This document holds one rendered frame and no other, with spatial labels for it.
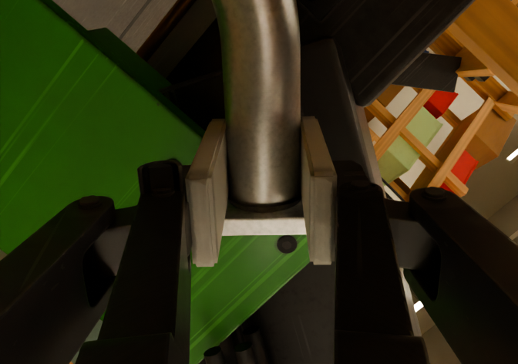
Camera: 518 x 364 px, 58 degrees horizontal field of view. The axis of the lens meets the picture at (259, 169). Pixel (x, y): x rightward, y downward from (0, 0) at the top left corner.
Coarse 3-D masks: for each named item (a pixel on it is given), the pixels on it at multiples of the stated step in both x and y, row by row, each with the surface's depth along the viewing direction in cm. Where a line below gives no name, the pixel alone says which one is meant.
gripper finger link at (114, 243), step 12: (120, 216) 13; (132, 216) 13; (108, 228) 12; (120, 228) 12; (96, 240) 12; (108, 240) 12; (120, 240) 12; (96, 252) 12; (108, 252) 12; (120, 252) 12; (84, 264) 12; (96, 264) 12; (108, 264) 12; (84, 276) 12; (96, 276) 12; (108, 276) 12
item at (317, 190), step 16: (304, 128) 18; (320, 128) 18; (304, 144) 16; (320, 144) 16; (304, 160) 16; (320, 160) 14; (304, 176) 16; (320, 176) 13; (336, 176) 13; (304, 192) 16; (320, 192) 13; (336, 192) 13; (304, 208) 16; (320, 208) 13; (320, 224) 14; (320, 240) 14; (320, 256) 14
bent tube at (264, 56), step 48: (240, 0) 16; (288, 0) 16; (240, 48) 16; (288, 48) 17; (240, 96) 17; (288, 96) 17; (240, 144) 18; (288, 144) 18; (240, 192) 19; (288, 192) 18
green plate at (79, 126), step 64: (0, 0) 19; (0, 64) 20; (64, 64) 20; (128, 64) 25; (0, 128) 21; (64, 128) 21; (128, 128) 21; (192, 128) 21; (0, 192) 22; (64, 192) 22; (128, 192) 22; (256, 256) 23; (192, 320) 25
